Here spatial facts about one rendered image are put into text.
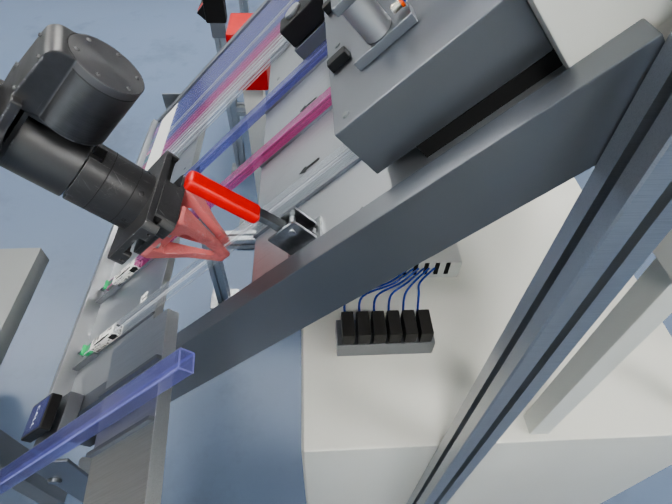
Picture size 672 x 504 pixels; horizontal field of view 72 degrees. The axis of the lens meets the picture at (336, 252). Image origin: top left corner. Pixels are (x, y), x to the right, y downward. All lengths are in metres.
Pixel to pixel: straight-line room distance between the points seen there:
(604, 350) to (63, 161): 0.56
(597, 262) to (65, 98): 0.38
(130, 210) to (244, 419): 1.05
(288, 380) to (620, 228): 1.23
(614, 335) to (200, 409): 1.15
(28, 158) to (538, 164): 0.37
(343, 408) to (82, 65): 0.57
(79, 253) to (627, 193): 1.83
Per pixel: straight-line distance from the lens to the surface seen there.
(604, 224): 0.32
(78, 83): 0.38
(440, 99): 0.32
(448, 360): 0.81
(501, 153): 0.30
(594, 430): 0.84
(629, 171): 0.31
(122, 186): 0.43
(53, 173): 0.43
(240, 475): 1.37
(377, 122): 0.32
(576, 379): 0.65
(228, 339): 0.44
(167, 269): 0.62
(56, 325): 1.77
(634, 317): 0.55
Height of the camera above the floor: 1.31
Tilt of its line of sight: 49 degrees down
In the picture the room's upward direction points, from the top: 2 degrees clockwise
